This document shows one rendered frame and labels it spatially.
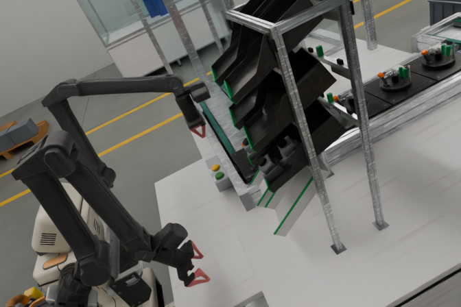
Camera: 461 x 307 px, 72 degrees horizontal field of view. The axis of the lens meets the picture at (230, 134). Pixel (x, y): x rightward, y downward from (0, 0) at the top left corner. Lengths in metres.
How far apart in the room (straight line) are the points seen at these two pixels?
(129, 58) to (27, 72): 4.08
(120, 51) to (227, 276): 5.48
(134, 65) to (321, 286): 5.72
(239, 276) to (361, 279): 0.41
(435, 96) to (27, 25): 9.02
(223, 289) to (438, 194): 0.83
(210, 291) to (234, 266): 0.12
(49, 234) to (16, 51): 8.80
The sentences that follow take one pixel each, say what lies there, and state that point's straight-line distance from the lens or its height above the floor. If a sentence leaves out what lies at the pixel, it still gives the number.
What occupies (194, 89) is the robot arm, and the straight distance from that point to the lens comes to 1.18.
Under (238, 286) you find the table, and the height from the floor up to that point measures 0.86.
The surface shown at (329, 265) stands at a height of 0.86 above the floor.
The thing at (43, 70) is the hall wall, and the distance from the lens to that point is 9.79.
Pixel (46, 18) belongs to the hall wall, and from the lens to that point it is 9.49.
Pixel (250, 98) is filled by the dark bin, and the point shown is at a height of 1.38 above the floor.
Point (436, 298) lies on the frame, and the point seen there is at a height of 0.73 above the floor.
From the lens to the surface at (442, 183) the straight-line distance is 1.38.
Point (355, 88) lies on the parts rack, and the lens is 0.87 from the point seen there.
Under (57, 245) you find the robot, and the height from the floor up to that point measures 1.27.
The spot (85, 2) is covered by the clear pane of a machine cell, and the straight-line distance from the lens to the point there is 6.29.
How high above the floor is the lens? 1.86
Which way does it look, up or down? 31 degrees down
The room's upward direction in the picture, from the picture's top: 24 degrees counter-clockwise
